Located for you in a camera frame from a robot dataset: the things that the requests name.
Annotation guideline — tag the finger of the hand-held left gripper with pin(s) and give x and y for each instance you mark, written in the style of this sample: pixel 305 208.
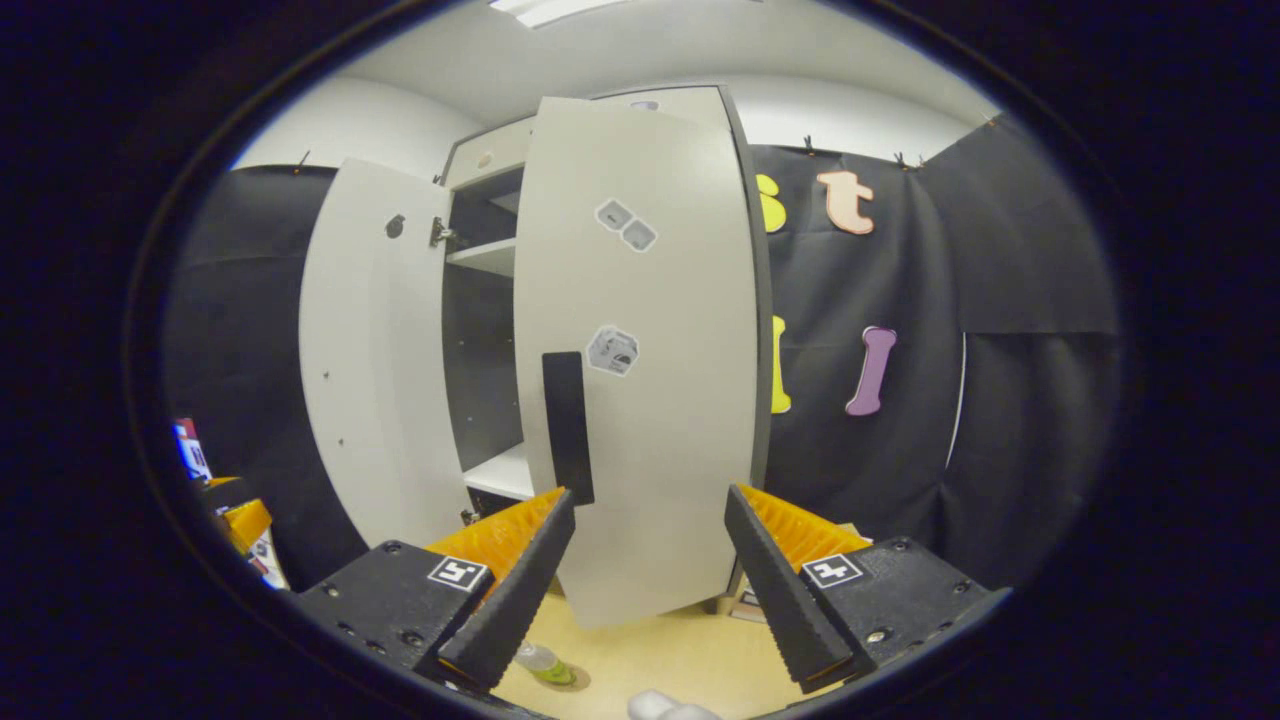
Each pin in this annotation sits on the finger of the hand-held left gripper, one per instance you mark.
pixel 220 485
pixel 248 525

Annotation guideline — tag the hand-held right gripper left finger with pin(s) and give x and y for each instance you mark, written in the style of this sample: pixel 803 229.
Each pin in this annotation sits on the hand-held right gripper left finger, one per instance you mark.
pixel 525 590

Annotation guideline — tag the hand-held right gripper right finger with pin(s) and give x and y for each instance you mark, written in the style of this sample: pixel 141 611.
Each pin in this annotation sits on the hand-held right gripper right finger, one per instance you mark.
pixel 770 580

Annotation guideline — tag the green label bottle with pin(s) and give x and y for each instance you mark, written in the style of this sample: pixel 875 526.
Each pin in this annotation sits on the green label bottle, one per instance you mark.
pixel 545 665

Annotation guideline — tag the round brown coaster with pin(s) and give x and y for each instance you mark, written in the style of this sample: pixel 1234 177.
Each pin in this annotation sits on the round brown coaster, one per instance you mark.
pixel 582 680

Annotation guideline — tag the grey cabinet door square stickers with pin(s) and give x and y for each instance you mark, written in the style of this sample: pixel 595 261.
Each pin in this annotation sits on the grey cabinet door square stickers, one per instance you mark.
pixel 660 450

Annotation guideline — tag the grey cabinet door heart sticker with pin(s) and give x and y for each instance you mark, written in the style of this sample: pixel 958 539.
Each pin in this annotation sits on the grey cabinet door heart sticker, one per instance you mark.
pixel 380 350

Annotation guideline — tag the grey cabinet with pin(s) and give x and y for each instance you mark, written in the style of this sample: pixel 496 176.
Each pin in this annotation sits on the grey cabinet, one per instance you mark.
pixel 480 350

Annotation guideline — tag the white cabinet shelf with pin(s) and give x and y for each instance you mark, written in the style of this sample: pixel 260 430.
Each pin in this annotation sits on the white cabinet shelf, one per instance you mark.
pixel 485 257
pixel 505 475

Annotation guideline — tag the white photo cover book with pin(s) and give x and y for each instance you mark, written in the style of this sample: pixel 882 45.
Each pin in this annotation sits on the white photo cover book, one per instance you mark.
pixel 748 605

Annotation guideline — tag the white printed card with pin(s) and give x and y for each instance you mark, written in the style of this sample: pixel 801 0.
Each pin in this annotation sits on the white printed card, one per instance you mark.
pixel 268 560

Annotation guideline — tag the red blue printed poster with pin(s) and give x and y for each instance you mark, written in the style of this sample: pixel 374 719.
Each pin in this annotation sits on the red blue printed poster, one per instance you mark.
pixel 190 450

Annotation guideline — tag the black backdrop cloth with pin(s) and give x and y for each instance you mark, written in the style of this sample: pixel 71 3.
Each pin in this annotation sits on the black backdrop cloth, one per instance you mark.
pixel 1000 450

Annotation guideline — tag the ceiling light panel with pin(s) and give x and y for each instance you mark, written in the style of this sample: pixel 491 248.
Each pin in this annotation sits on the ceiling light panel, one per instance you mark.
pixel 560 10

